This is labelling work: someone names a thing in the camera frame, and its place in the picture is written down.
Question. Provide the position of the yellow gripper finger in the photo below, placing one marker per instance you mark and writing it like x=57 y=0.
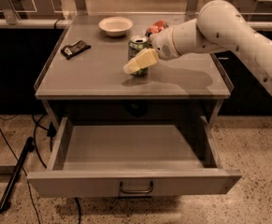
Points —
x=144 y=59

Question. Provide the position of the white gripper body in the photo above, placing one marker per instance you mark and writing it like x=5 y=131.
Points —
x=162 y=46

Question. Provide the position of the green soda can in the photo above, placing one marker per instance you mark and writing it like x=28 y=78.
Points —
x=135 y=45

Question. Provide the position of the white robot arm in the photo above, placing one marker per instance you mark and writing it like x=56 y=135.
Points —
x=219 y=25

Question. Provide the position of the red soda can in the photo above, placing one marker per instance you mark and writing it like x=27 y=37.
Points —
x=155 y=28

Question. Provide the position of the open grey top drawer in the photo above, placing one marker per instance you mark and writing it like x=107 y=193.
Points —
x=92 y=161

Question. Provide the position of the white paper bowl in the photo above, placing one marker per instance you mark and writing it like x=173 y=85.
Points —
x=115 y=26

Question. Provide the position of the grey cabinet table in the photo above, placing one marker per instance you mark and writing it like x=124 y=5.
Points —
x=97 y=73

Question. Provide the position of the dark snack bar wrapper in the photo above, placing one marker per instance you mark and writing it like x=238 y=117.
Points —
x=70 y=51

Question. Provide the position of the black power plug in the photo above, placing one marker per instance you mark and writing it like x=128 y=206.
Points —
x=51 y=131

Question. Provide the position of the black bar on floor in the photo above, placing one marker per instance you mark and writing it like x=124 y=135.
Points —
x=4 y=202

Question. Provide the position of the metal drawer handle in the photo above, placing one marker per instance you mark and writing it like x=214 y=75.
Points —
x=133 y=188

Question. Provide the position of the white horizontal rail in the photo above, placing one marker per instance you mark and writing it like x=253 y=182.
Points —
x=61 y=24

